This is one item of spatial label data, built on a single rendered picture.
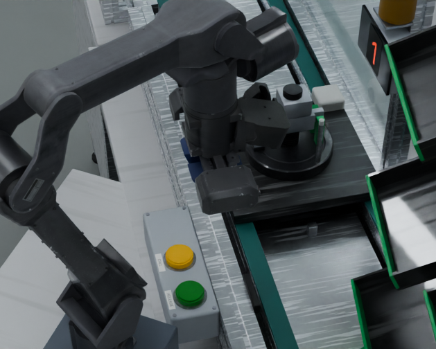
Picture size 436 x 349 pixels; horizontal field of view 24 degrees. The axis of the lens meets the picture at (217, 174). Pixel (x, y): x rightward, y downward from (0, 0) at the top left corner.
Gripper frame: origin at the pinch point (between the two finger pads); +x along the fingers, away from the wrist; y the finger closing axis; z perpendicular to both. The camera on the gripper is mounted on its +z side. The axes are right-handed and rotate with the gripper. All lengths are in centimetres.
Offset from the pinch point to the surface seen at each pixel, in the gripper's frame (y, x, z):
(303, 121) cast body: 28.5, 20.9, 20.7
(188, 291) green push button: 5.9, 27.7, -2.6
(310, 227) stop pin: 16.7, 31.8, 18.6
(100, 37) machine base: 82, 40, -4
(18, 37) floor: 204, 126, -22
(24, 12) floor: 219, 126, -19
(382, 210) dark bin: -18.5, -10.2, 13.0
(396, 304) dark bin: -19.5, 4.4, 15.7
